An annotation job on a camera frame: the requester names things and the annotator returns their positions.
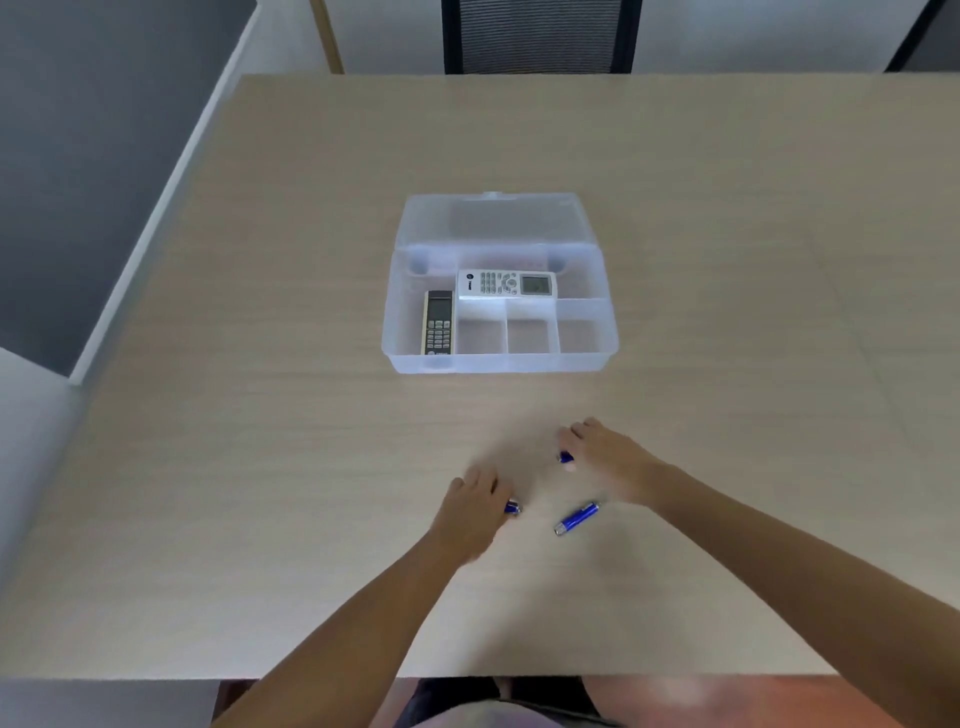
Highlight person's right forearm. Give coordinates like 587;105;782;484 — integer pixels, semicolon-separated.
643;462;960;728

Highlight clear plastic compartment box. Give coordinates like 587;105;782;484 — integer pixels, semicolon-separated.
381;192;621;375

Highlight person's left forearm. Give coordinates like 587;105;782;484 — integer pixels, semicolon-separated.
212;528;470;728

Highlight grey partition panel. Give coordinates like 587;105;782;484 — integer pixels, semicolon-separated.
0;0;260;378

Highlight person's right hand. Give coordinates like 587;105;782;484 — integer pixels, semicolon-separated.
556;417;670;509

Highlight person's dark shorts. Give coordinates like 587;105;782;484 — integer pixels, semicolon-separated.
396;676;624;728

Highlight person's left hand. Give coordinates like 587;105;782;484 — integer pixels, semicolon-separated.
424;465;521;565

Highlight white remote control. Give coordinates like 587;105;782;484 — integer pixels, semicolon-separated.
456;268;559;301

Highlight black and gold remote control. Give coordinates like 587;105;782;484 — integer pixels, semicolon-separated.
420;289;456;357

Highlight black chair leg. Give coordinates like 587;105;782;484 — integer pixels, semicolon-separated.
885;0;948;74

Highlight black mesh office chair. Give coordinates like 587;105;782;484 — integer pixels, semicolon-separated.
440;0;644;75

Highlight wooden pole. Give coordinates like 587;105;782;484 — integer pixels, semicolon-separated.
310;0;346;75

